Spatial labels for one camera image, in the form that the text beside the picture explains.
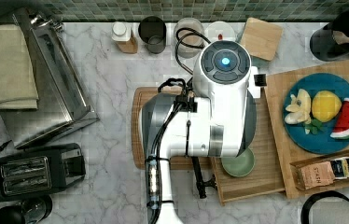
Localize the teal canister with wooden lid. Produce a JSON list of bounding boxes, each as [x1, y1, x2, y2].
[[239, 18, 283, 67]]

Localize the white cap spice bottle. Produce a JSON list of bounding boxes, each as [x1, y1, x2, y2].
[[112, 21, 138, 54]]

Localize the dark empty glass jar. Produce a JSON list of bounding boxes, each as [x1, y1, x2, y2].
[[138, 16, 167, 54]]

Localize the black utensil holder pot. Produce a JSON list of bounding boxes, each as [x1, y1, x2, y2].
[[310, 11, 349, 62]]

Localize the stainless toaster oven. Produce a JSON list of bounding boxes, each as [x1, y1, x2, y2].
[[0, 8, 99, 149]]

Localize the green ceramic bowl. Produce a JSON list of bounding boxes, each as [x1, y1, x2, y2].
[[221, 147, 255, 177]]

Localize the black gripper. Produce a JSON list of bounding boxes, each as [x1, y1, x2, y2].
[[191, 157, 217, 199]]

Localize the plush watermelon slice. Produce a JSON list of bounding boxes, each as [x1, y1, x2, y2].
[[330, 98, 349, 139]]

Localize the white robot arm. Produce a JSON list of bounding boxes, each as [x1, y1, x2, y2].
[[139, 40, 258, 224]]

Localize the brown Stash tea packet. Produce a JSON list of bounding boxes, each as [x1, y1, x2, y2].
[[299, 161, 335, 189]]

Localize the wooden drawer tray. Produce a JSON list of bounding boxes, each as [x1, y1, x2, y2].
[[210, 94, 285, 205]]

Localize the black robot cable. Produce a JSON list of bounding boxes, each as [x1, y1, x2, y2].
[[146, 27, 212, 224]]

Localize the folded beige towel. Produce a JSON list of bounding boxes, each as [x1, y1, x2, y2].
[[0, 24, 39, 110]]

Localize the yellow plush lemon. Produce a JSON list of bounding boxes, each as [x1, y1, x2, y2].
[[312, 91, 342, 122]]

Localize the dark blue tea packet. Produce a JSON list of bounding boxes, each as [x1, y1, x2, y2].
[[330, 160, 346, 179]]

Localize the wooden spoon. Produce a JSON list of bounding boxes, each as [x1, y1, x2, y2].
[[333, 31, 349, 45]]

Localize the white plate with red dot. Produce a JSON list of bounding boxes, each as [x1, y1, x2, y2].
[[204, 21, 236, 42]]

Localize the wooden tea bag box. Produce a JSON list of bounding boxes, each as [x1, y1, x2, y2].
[[290, 149, 349, 191]]

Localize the green plush leaves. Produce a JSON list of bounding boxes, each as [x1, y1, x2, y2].
[[303, 119, 323, 134]]

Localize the plush peeled banana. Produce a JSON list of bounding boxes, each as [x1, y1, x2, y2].
[[285, 89, 312, 124]]

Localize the blue round plate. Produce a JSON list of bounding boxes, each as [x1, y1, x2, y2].
[[283, 73, 349, 154]]

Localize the wooden drawer cabinet box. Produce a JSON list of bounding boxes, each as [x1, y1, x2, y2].
[[265, 60, 349, 199]]

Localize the clear jar of cereal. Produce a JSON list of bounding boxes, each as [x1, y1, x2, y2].
[[174, 18, 203, 59]]

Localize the black two-slot toaster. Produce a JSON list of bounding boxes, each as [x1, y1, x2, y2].
[[0, 143, 86, 202]]

